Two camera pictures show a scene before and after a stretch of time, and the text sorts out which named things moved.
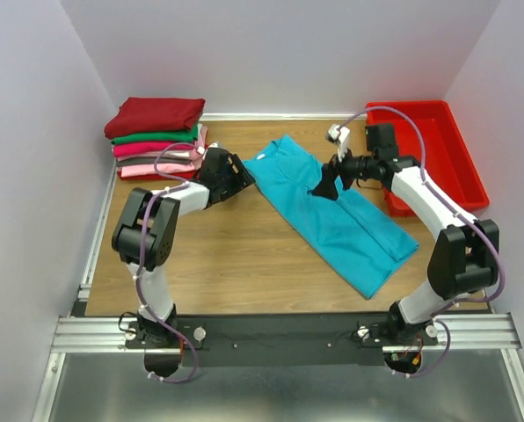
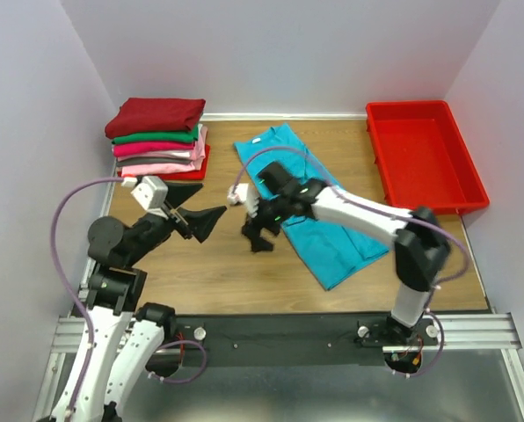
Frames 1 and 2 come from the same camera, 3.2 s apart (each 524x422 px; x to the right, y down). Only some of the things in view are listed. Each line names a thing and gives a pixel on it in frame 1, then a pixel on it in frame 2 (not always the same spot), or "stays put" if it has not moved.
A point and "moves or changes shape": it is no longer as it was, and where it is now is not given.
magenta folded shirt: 146,149 stays put
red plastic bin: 447,155 stays put
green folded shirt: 187,135 stays put
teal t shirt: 348,236 moves or changes shape
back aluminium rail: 302,117 stays put
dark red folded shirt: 139,115 stays put
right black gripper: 338,167 to 258,218
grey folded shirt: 151,161 stays put
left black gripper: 240,171 to 179,221
